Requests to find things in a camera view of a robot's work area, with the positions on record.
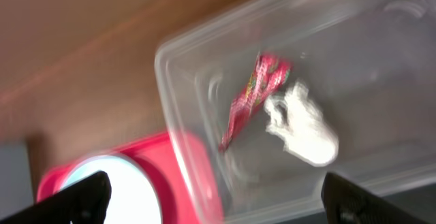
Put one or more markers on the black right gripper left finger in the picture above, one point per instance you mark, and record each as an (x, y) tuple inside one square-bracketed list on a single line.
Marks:
[(84, 202)]

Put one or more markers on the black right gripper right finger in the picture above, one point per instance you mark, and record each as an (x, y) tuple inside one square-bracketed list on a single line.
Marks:
[(345, 202)]

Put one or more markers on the clear plastic waste bin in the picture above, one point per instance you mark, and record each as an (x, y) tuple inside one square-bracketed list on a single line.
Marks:
[(369, 66)]

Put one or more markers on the light blue plate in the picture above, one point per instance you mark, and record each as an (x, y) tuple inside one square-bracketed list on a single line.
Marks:
[(133, 199)]

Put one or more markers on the red serving tray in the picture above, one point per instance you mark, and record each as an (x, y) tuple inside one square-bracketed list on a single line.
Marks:
[(186, 194)]

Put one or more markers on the crumpled white tissue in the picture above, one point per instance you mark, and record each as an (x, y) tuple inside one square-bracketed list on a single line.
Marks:
[(297, 120)]

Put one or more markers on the red snack wrapper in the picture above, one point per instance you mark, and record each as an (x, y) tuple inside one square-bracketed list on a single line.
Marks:
[(270, 72)]

